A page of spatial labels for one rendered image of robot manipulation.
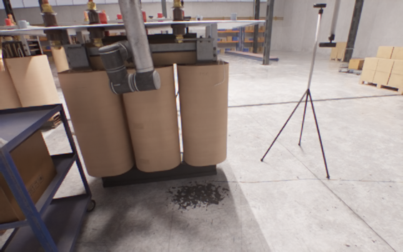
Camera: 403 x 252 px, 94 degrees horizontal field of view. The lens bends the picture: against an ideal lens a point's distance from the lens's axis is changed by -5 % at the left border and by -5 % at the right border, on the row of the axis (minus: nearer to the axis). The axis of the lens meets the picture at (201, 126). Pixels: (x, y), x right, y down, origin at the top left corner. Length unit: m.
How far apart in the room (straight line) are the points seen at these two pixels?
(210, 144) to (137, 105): 0.68
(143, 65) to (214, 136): 0.87
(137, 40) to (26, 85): 2.84
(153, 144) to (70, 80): 0.75
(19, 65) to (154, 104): 2.57
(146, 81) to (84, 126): 0.76
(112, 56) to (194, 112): 0.75
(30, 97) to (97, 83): 2.31
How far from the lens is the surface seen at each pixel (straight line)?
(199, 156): 1.76
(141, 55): 1.12
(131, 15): 1.12
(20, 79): 3.80
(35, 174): 1.37
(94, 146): 1.78
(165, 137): 1.65
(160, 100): 1.54
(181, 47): 1.57
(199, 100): 1.55
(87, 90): 1.62
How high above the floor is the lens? 1.25
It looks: 23 degrees down
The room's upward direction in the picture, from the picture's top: 2 degrees counter-clockwise
